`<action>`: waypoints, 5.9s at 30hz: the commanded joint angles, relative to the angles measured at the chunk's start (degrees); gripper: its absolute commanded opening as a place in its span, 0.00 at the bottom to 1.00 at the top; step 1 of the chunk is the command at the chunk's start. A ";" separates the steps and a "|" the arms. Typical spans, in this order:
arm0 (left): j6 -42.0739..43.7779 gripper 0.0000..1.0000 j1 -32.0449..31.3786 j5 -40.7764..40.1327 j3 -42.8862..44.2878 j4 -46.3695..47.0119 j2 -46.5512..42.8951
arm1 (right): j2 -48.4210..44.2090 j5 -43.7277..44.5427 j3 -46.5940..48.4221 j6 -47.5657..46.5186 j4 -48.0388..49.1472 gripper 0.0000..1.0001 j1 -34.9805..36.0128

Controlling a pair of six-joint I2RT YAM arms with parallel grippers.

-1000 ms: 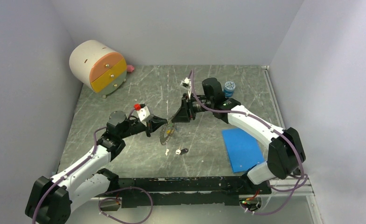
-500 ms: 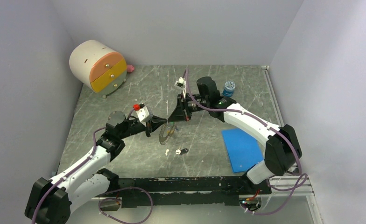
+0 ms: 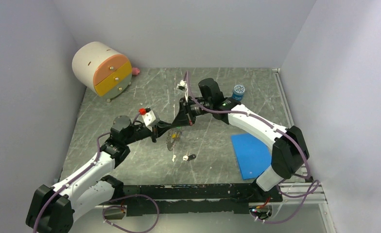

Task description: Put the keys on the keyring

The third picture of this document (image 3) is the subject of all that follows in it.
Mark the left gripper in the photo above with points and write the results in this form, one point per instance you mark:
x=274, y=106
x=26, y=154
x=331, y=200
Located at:
x=158, y=131

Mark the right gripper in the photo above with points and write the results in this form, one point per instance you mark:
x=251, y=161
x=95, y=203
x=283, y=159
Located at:
x=184, y=117

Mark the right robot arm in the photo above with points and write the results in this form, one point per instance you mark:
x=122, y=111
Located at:
x=287, y=145

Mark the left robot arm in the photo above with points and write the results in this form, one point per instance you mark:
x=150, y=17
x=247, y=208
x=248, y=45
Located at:
x=54, y=209

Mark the black white key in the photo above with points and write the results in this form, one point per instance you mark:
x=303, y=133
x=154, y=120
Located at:
x=189, y=157

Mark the blue small jar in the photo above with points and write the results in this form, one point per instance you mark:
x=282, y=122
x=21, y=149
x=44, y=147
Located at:
x=238, y=92

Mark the pink small object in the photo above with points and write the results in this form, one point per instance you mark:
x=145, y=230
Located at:
x=135, y=71

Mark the round mini drawer cabinet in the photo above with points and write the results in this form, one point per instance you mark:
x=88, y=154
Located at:
x=102, y=69

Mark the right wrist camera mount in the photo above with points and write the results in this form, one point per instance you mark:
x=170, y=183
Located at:
x=183, y=86

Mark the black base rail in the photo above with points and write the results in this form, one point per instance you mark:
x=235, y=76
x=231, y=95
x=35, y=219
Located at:
x=138, y=205

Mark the side aluminium rail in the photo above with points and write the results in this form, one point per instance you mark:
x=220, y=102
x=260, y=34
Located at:
x=287, y=111

